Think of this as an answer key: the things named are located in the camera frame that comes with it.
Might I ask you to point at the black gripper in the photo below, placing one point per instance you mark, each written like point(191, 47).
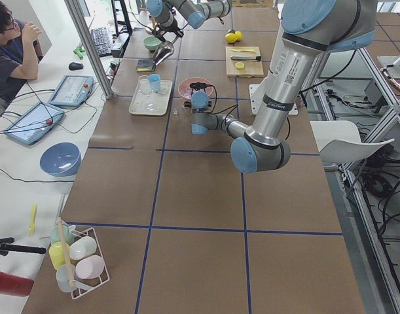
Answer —
point(167, 29)
point(186, 104)

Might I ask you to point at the stainless steel ice scoop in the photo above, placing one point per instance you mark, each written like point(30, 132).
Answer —
point(164, 51)

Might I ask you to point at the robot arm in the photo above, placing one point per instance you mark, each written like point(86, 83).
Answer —
point(307, 29)
point(195, 14)

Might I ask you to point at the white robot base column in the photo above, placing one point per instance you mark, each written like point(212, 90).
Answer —
point(258, 92)

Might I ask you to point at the pile of clear ice cubes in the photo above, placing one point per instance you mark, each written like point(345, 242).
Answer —
point(187, 92)

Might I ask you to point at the light blue plastic cup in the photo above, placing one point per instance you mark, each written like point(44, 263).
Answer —
point(155, 82)

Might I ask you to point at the white cup in rack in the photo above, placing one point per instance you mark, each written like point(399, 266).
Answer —
point(82, 248)

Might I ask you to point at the green cup in rack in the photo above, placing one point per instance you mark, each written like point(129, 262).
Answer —
point(55, 234)

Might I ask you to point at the pink cup in rack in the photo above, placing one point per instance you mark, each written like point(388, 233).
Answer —
point(90, 267)

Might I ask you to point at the yellow cup in rack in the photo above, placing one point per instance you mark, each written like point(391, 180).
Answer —
point(56, 255)

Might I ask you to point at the clear grey cup in rack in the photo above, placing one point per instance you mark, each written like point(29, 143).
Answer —
point(62, 279)

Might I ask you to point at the pink bowl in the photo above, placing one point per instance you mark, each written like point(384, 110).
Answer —
point(187, 81)

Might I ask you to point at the green ceramic bowl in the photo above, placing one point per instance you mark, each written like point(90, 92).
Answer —
point(151, 43)

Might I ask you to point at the grey folded cloth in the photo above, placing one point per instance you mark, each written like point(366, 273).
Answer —
point(145, 65)

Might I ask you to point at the lemon half slice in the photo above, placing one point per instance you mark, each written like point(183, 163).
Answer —
point(239, 66)

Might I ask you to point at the cream bear serving tray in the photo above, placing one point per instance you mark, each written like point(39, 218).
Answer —
point(154, 104)

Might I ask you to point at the yellow plastic knife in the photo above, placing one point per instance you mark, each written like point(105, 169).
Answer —
point(242, 50)

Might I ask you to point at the clear wine glass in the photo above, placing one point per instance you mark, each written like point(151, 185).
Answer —
point(145, 90)

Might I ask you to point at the wooden cutting board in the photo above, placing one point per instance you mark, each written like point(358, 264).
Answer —
point(252, 68)

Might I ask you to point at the whole yellow lemon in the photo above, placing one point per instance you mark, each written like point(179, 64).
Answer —
point(231, 38)

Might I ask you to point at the black keyboard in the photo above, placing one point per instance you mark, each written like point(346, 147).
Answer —
point(102, 40)

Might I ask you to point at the green toy on desk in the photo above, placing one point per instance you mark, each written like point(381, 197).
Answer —
point(78, 51)

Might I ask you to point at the black computer mouse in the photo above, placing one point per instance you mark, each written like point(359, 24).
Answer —
point(75, 66)

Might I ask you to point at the far blue teach pendant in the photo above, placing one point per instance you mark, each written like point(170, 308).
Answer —
point(72, 91)

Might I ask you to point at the blue teach pendant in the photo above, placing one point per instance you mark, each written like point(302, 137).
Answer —
point(34, 123)
point(72, 91)

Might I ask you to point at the white chair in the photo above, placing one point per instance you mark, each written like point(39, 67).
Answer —
point(339, 142)

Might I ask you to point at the blue bowl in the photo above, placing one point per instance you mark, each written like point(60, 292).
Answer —
point(61, 160)

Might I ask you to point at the seated person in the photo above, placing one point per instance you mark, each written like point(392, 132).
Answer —
point(20, 53)

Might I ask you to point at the near blue teach pendant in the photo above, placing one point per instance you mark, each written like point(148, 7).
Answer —
point(34, 123)

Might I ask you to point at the yellow plastic fork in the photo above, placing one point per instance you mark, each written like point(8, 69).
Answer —
point(31, 228)

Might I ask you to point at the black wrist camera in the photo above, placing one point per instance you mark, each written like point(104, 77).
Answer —
point(201, 82)
point(156, 32)

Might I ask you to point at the aluminium frame post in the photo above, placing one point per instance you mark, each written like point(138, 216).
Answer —
point(77, 17)

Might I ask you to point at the white wire cup rack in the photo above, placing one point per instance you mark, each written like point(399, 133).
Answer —
point(84, 286)

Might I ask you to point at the black tripod handle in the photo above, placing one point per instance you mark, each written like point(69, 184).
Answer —
point(7, 245)

